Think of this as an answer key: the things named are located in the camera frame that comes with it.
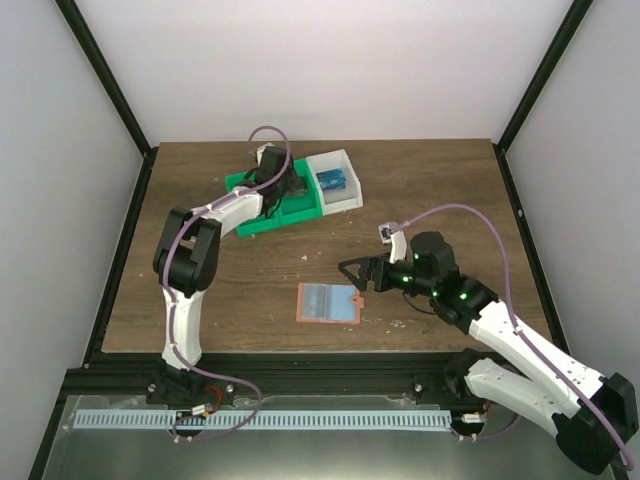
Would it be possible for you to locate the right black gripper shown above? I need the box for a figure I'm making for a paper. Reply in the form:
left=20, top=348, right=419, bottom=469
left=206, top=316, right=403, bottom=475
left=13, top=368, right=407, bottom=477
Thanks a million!
left=339, top=253, right=436, bottom=297

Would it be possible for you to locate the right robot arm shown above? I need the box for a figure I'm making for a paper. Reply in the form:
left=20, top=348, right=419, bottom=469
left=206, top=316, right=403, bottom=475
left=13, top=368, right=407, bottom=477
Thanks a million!
left=338, top=226, right=639, bottom=475

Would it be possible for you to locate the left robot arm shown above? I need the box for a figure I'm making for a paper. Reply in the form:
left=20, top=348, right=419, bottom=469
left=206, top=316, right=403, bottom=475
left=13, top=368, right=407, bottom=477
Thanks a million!
left=153, top=143, right=299, bottom=404

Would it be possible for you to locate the middle green bin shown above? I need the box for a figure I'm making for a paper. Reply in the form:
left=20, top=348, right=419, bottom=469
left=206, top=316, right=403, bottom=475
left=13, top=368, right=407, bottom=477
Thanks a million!
left=276, top=158, right=323, bottom=227

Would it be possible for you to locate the green bin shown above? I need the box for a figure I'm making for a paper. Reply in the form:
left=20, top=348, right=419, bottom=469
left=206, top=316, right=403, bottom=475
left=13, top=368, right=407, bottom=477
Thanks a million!
left=224, top=170, right=282, bottom=237
left=276, top=158, right=323, bottom=227

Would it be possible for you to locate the white bin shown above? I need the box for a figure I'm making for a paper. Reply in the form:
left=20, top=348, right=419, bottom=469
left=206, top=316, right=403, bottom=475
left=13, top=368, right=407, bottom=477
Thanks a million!
left=306, top=149, right=363, bottom=216

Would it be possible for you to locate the left green bin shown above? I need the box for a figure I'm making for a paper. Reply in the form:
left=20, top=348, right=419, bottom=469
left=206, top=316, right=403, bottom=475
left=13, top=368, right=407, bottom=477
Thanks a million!
left=224, top=170, right=282, bottom=237

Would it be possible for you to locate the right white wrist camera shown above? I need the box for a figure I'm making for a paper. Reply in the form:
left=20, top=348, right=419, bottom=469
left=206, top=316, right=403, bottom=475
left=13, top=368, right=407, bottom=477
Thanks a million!
left=378, top=222, right=407, bottom=264

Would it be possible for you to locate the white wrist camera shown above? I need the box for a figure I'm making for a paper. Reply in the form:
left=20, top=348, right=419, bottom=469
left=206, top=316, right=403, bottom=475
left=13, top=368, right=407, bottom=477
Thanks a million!
left=249, top=142, right=274, bottom=165
left=378, top=222, right=407, bottom=264

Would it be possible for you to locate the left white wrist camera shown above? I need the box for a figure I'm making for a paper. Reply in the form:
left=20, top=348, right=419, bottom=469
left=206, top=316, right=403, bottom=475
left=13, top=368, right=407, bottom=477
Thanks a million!
left=249, top=142, right=274, bottom=165

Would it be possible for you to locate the black aluminium front rail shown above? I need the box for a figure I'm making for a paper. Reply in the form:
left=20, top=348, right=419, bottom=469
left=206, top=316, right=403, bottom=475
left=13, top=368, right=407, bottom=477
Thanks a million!
left=61, top=349, right=482, bottom=406

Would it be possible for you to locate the left black frame post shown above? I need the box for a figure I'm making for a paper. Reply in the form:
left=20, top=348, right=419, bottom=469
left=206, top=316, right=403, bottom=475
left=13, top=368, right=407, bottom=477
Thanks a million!
left=53, top=0, right=153, bottom=157

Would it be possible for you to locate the black frame post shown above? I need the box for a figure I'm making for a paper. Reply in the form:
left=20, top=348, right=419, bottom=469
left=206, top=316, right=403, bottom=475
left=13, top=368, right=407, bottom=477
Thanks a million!
left=497, top=0, right=595, bottom=154
left=53, top=0, right=153, bottom=157

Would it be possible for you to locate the light blue slotted cable duct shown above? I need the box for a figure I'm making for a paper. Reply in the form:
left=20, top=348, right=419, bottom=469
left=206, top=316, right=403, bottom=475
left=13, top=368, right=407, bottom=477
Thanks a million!
left=73, top=409, right=452, bottom=432

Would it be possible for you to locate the right black frame post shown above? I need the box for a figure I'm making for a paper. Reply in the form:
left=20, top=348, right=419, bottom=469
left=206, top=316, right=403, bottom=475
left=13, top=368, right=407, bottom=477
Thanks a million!
left=497, top=0, right=595, bottom=154

